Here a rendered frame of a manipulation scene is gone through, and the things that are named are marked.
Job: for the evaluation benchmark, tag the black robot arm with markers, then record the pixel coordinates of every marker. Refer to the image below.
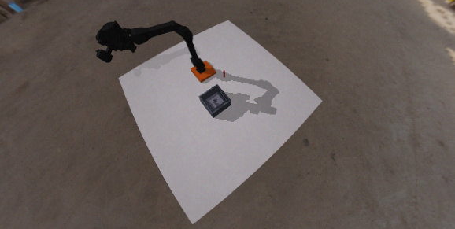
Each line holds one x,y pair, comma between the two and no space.
113,32

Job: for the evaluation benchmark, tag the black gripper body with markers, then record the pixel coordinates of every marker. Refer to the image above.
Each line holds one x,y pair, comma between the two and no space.
106,55

